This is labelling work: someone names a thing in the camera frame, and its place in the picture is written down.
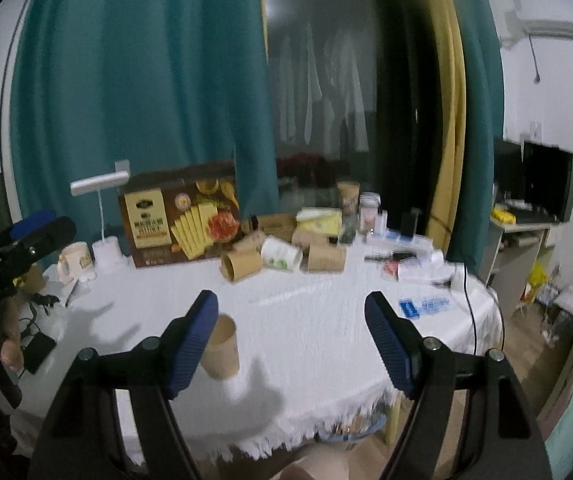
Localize large black monitor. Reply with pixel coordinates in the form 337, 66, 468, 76
521, 139, 573, 224

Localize white plastic bag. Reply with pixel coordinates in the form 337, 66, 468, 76
553, 282, 573, 312

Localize brown cracker box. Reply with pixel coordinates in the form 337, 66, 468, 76
118, 161, 242, 269

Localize white printed mug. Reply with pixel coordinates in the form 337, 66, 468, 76
57, 241, 98, 284

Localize tangled black cables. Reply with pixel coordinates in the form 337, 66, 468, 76
15, 292, 62, 342

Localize small black box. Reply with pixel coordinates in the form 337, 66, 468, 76
399, 208, 423, 239

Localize white air conditioner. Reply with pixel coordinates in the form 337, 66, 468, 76
500, 0, 573, 49

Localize grey side desk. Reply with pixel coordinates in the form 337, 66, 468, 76
480, 209, 565, 307

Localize clear glass jar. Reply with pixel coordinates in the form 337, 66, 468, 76
358, 192, 382, 235

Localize hanging white garment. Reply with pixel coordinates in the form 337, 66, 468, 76
323, 27, 372, 157
276, 22, 325, 147

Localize yellow tissue box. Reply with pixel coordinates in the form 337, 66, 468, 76
295, 208, 342, 237

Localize narrow teal curtain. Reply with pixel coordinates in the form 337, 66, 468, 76
440, 0, 505, 277

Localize wide teal curtain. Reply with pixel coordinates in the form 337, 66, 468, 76
10, 0, 280, 262

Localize yellow curtain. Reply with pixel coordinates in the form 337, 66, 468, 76
413, 0, 467, 257

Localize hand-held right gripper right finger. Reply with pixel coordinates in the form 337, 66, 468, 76
364, 291, 553, 480

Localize white fringed tablecloth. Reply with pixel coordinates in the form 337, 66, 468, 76
14, 237, 505, 464

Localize white printed paper cup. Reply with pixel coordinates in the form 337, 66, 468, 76
260, 236, 303, 272

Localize black power bank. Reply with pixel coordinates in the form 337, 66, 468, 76
20, 332, 58, 375

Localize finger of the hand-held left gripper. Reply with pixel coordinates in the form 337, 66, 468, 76
0, 216, 77, 281
0, 208, 58, 257

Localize red and white packet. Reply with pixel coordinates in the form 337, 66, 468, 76
381, 258, 407, 281

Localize white desk lamp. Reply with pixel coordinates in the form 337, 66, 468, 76
70, 170, 132, 267

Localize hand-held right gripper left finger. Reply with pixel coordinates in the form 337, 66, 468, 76
26, 290, 220, 480

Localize small cardboard box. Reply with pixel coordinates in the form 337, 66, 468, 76
256, 213, 297, 239

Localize tall brown printed cup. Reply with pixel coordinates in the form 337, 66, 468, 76
337, 181, 362, 222

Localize blue and white packet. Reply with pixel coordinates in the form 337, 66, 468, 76
398, 295, 452, 319

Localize yellow bag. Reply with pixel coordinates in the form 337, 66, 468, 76
528, 262, 550, 302

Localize small black monitor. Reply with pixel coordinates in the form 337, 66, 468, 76
493, 137, 525, 202

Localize red flowers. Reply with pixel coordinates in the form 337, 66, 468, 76
276, 152, 337, 187

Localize black cable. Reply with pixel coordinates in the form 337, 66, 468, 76
460, 264, 506, 357

